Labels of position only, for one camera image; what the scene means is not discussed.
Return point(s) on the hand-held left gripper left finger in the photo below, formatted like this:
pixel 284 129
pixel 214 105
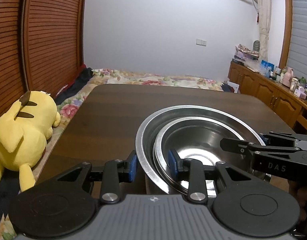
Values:
pixel 132 167

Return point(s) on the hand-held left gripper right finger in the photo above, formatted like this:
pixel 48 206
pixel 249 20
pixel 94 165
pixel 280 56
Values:
pixel 173 166

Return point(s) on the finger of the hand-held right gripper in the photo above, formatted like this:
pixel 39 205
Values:
pixel 288 138
pixel 233 145

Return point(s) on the medium steel bowl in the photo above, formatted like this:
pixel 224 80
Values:
pixel 158 145

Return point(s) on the large steel bowl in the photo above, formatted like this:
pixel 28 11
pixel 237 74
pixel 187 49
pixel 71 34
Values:
pixel 147 130

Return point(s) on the lavender tissue box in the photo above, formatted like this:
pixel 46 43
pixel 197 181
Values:
pixel 301 93

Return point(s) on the wooden cabinet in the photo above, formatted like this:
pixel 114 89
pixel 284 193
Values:
pixel 263 90

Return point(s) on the dark blue garment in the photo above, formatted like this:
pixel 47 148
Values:
pixel 227 87

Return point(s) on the white paper bag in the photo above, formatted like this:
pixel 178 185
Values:
pixel 234 86

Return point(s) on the pink bottle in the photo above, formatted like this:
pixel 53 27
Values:
pixel 288 76

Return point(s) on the blue printed box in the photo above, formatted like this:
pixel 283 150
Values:
pixel 267 66

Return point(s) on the floral bedspread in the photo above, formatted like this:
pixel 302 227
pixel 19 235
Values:
pixel 143 78

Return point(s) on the folded cloth pile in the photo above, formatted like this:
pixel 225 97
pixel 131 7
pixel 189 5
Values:
pixel 246 52

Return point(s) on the dark clothing pile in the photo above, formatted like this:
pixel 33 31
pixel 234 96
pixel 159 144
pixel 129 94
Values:
pixel 78 85

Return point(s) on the grey mesh fan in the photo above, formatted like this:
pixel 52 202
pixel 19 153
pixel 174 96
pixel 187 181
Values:
pixel 256 45

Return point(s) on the grey window blind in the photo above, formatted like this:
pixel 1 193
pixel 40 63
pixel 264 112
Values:
pixel 302 35

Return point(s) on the yellow plush toy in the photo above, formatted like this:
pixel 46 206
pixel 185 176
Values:
pixel 26 130

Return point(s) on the cream patterned curtain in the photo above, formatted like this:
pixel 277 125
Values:
pixel 264 17

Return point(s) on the wooden louvered wardrobe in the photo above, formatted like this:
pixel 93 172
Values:
pixel 48 42

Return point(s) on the white wall socket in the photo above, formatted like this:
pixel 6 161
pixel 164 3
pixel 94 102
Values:
pixel 201 42

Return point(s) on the wooden window frame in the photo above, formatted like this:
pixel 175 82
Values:
pixel 287 25

